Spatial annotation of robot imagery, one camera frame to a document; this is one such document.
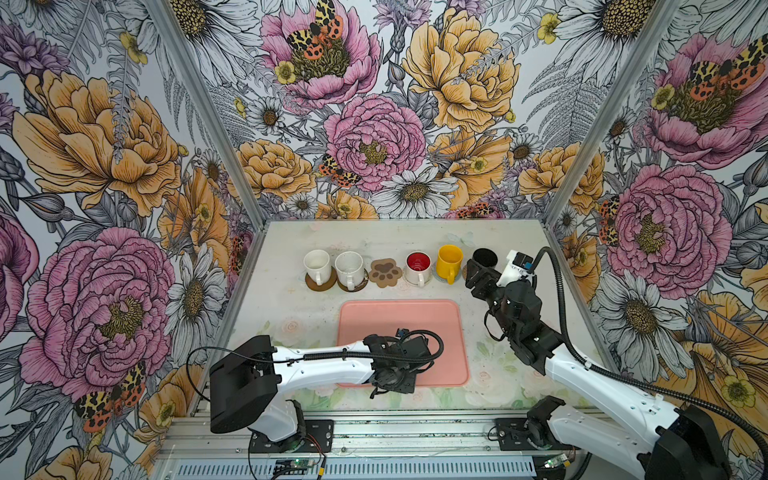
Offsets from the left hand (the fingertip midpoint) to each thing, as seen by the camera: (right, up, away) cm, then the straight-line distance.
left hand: (399, 388), depth 78 cm
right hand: (+20, +30, +1) cm, 36 cm away
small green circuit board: (-25, -15, -7) cm, 30 cm away
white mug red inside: (+7, +29, +25) cm, 39 cm away
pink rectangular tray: (-13, +14, +17) cm, 25 cm away
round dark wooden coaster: (-26, +24, +19) cm, 40 cm away
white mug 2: (-16, +29, +23) cm, 41 cm away
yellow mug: (+16, +32, +19) cm, 41 cm away
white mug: (-26, +31, +21) cm, 46 cm away
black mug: (+29, +33, +21) cm, 49 cm away
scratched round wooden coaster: (-11, +25, +26) cm, 37 cm away
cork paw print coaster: (-5, +28, +28) cm, 40 cm away
